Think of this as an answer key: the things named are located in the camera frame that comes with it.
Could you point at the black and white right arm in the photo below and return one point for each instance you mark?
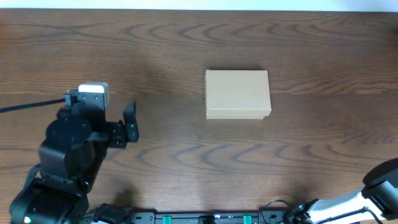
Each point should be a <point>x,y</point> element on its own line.
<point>376,199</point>

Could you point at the black mounting rail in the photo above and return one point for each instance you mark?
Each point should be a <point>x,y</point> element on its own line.
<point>250,217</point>

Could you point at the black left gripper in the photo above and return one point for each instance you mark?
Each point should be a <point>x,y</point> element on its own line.
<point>124,132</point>

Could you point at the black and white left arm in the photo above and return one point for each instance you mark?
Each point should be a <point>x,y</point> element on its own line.
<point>75,145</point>

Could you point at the cardboard box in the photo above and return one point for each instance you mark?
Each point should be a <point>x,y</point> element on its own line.
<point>237,94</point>

